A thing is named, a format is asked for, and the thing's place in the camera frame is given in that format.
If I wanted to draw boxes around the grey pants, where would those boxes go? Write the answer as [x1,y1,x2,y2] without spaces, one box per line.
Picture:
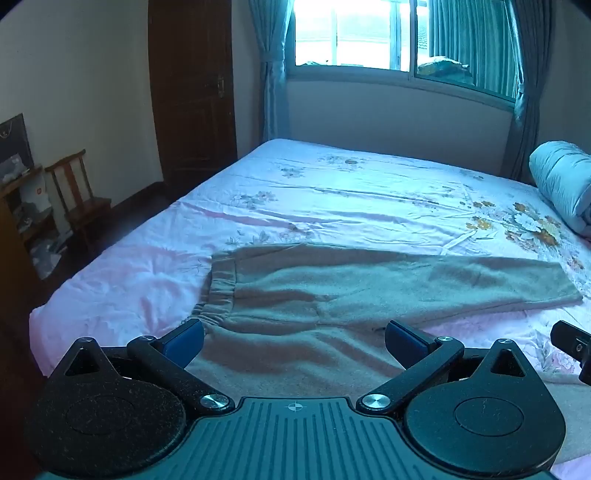
[187,243,591,467]

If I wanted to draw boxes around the blue curtain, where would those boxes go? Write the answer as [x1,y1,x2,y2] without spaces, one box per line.
[427,0,555,178]
[249,0,296,144]

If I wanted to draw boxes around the wooden chair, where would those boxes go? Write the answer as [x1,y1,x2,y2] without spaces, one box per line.
[45,148,113,254]

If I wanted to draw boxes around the window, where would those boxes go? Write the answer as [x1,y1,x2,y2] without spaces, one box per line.
[286,0,520,100]

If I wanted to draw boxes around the bed with floral sheet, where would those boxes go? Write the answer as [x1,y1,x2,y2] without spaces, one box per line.
[28,137,591,480]

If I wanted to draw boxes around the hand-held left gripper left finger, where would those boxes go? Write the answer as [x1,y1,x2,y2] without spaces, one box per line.
[48,318,236,414]

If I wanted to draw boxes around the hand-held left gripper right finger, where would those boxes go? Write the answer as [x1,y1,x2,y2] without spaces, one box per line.
[356,320,548,414]

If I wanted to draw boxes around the rolled light blue quilt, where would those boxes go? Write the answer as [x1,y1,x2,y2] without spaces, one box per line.
[529,141,591,238]

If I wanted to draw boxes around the pile of papers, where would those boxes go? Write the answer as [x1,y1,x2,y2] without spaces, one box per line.
[30,233,73,280]

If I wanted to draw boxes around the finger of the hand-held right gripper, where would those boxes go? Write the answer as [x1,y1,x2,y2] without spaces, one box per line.
[551,320,591,386]

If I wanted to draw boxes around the black paper bag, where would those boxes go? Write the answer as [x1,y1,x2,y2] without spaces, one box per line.
[0,113,35,185]

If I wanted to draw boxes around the dark wooden door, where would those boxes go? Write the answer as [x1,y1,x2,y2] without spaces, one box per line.
[148,0,238,185]

